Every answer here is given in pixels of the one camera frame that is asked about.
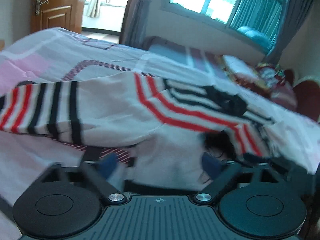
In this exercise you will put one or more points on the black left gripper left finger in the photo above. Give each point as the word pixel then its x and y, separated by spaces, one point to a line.
pixel 97 173

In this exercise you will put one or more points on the metal door handle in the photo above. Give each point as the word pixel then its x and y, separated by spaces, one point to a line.
pixel 38 4

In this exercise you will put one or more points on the red heart-shaped headboard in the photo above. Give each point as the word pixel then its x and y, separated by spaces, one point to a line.
pixel 307 94

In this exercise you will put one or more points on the grey curtain right of window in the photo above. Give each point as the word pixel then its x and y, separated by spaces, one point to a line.
pixel 292 18

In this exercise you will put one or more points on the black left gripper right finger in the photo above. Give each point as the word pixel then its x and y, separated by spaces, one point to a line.
pixel 221 173

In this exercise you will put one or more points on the grey curtain by doorway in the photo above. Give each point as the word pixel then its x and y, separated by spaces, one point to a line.
pixel 134 23

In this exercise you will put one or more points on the folded floral blanket stack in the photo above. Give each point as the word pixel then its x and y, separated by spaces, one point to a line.
pixel 266 79

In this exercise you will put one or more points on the window with teal curtain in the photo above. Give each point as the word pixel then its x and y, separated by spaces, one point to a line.
pixel 256 21

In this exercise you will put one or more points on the brown wooden door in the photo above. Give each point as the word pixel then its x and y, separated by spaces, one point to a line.
pixel 58 13

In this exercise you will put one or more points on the white pink patterned bed quilt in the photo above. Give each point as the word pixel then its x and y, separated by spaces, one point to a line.
pixel 57 55

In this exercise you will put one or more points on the red black striped white sweater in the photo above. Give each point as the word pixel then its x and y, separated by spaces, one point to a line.
pixel 161 123

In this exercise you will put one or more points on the striped mattress sheet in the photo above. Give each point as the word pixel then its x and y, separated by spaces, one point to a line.
pixel 191 57

